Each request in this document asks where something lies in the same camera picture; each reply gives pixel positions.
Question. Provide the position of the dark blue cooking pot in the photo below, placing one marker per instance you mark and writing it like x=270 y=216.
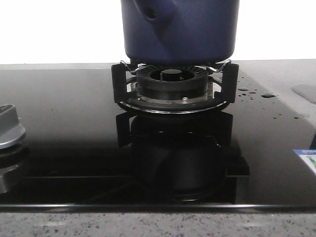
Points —
x=179 y=32

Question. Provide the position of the black metal pot support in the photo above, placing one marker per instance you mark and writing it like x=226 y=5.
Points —
x=222 y=86

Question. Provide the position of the black round gas burner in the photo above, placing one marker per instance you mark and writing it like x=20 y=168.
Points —
x=162 y=84

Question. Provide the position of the black glass gas stove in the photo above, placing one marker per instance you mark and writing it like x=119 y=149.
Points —
x=82 y=152

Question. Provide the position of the silver stove control knob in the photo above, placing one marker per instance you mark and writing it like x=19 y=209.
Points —
x=11 y=130

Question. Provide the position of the blue white energy label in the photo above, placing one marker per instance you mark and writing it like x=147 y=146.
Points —
x=308 y=157

